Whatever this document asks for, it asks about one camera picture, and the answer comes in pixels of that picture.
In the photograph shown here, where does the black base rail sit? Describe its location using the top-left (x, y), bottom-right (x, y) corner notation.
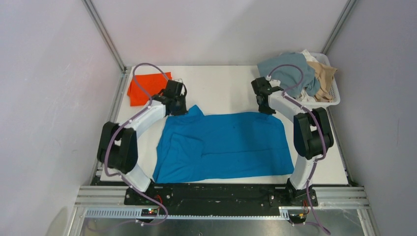
top-left (124, 183), bottom-right (318, 217)

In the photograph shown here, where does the white laundry basket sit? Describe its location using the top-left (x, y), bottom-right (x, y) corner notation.
top-left (297, 49), bottom-right (340, 108)

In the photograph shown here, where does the folded orange t shirt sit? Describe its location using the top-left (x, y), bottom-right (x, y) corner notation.
top-left (127, 73), bottom-right (167, 107)

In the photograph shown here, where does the grey blue t shirt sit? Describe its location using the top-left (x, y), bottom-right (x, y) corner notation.
top-left (257, 53), bottom-right (321, 98)

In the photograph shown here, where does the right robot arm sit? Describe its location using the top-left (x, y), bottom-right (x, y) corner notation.
top-left (251, 77), bottom-right (334, 206)

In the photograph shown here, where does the beige t shirt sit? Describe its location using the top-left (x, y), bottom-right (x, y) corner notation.
top-left (307, 61), bottom-right (338, 102)

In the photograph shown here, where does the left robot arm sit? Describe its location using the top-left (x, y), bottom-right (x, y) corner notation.
top-left (97, 80), bottom-right (187, 205)

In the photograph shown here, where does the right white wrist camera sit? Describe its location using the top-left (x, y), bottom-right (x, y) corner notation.
top-left (266, 76), bottom-right (281, 87)

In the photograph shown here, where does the aluminium frame rail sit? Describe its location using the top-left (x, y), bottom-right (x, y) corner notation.
top-left (65, 182), bottom-right (380, 236)

